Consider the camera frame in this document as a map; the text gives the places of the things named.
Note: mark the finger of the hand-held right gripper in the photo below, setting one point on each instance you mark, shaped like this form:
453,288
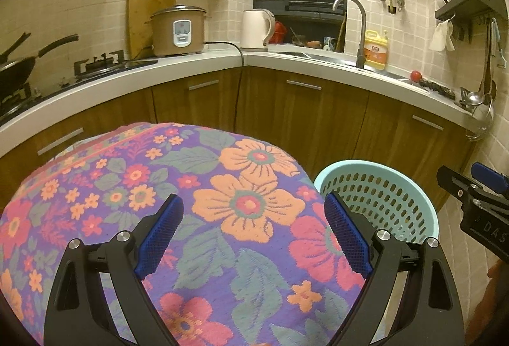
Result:
457,185
491,179

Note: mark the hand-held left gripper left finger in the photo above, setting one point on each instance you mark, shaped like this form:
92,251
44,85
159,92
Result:
159,238

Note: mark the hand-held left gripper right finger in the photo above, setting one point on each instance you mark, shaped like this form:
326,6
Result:
346,234

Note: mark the light blue perforated plastic basket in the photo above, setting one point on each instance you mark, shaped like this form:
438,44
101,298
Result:
377,191

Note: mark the person's right hand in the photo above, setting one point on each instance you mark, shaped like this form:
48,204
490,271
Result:
499,290

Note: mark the steel skimmer spoon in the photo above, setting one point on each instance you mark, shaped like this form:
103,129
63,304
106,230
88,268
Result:
481,123

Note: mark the steel ladle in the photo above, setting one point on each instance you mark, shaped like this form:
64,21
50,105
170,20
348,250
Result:
475,98

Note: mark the floral purple tablecloth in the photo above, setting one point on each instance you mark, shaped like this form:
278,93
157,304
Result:
246,211

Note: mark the dark cloth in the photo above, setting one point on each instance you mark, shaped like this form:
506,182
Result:
437,88

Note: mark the red tomato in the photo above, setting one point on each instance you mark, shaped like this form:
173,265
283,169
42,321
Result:
416,75

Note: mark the wooden kitchen cabinets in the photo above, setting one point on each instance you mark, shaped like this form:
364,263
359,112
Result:
278,111

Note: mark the white hanging cloth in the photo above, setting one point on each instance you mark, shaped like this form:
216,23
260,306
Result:
441,36

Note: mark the yellow detergent bottle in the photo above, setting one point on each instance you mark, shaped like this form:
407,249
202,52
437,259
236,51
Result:
375,54

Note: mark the steel sink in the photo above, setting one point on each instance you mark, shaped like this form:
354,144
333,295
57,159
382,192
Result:
318,58

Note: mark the steel kitchen faucet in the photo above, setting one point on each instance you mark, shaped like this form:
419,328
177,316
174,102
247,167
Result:
362,32

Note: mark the black gas stove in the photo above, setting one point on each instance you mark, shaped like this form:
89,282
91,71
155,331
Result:
99,63

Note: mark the white kitchen countertop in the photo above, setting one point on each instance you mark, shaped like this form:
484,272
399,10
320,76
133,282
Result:
206,59

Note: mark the steel cup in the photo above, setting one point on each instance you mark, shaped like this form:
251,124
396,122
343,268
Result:
328,44

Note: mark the small bowl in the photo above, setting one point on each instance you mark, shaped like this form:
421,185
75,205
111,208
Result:
298,40

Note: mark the beige rice cooker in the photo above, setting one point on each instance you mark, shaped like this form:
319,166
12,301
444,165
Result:
163,32

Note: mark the red container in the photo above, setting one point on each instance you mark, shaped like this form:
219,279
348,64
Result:
280,32

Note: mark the black wok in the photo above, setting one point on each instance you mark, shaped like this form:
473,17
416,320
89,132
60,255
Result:
16,71

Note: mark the white electric kettle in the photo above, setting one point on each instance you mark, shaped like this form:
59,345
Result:
254,32

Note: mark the wooden cutting board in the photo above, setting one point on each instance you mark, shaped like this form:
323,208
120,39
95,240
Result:
139,12

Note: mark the black spatula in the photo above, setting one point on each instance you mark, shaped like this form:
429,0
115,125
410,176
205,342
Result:
20,44

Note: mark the black wall shelf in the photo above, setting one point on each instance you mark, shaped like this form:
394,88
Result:
469,4

